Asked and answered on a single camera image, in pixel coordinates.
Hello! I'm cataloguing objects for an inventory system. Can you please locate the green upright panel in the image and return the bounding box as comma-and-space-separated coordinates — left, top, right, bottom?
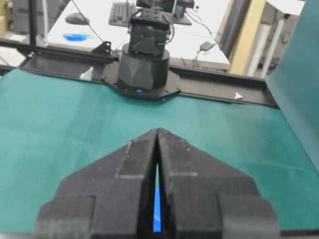
266, 0, 319, 168

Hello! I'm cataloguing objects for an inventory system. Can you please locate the black keyboard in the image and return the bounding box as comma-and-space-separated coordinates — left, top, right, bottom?
109, 2, 138, 27

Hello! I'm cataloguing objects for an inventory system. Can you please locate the black computer mouse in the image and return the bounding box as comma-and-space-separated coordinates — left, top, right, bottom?
65, 12, 90, 25

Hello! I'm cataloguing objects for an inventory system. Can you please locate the white paper scrap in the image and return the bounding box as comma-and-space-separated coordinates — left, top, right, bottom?
234, 92, 243, 100

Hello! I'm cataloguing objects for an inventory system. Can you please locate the blue plastic gear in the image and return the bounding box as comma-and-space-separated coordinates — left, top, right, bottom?
153, 165, 161, 233

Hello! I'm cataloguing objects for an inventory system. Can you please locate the blue plastic object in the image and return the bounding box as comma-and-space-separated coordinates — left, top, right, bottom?
63, 33, 93, 42

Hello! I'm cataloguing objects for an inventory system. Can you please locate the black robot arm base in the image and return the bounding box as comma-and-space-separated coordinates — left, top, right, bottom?
118, 0, 170, 90

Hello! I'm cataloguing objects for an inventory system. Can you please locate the white desk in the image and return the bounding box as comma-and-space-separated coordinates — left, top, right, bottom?
48, 0, 230, 70

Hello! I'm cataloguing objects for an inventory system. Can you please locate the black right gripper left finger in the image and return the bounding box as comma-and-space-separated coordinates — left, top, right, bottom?
34, 129, 157, 239

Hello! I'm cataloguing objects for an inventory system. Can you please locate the black aluminium frame rail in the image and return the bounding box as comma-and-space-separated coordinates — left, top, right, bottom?
0, 40, 278, 108

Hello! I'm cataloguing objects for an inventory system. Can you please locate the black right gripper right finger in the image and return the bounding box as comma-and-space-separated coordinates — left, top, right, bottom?
158, 128, 280, 239

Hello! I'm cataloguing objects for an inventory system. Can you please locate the black corner bracket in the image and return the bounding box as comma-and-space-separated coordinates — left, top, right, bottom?
91, 41, 111, 55

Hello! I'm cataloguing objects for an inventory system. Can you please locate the green table mat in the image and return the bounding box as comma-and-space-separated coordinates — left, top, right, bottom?
0, 69, 319, 233

